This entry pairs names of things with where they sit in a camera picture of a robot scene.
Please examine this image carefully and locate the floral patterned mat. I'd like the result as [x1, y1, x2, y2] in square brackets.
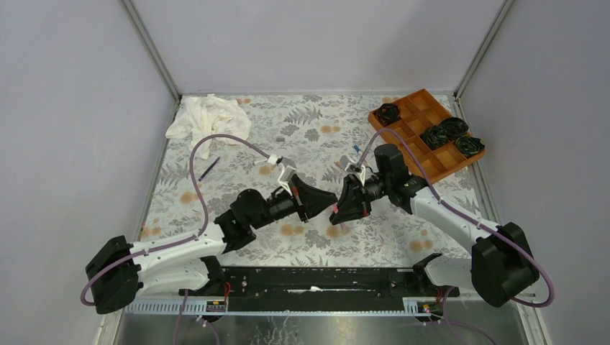
[141, 95, 468, 267]

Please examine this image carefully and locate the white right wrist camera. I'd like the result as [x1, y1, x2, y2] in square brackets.
[339, 155, 366, 184]

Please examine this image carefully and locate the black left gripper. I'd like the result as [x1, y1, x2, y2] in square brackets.
[251, 176, 338, 232]

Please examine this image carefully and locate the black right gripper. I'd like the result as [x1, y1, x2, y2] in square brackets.
[329, 173, 391, 225]

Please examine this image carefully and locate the black pen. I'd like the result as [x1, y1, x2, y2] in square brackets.
[198, 157, 220, 183]

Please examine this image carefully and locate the black green cable coil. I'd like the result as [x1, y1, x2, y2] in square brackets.
[453, 134, 486, 158]

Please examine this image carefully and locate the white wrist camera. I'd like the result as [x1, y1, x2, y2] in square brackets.
[339, 155, 366, 184]
[267, 154, 296, 195]

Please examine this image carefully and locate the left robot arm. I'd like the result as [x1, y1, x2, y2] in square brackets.
[81, 175, 337, 315]

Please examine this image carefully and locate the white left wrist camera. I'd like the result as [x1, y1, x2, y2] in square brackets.
[267, 154, 296, 195]

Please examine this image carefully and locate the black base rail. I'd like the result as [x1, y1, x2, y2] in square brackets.
[188, 267, 445, 313]

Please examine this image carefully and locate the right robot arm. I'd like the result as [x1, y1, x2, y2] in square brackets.
[329, 144, 541, 307]

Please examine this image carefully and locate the white crumpled cloth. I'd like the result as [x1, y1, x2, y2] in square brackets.
[165, 94, 252, 150]

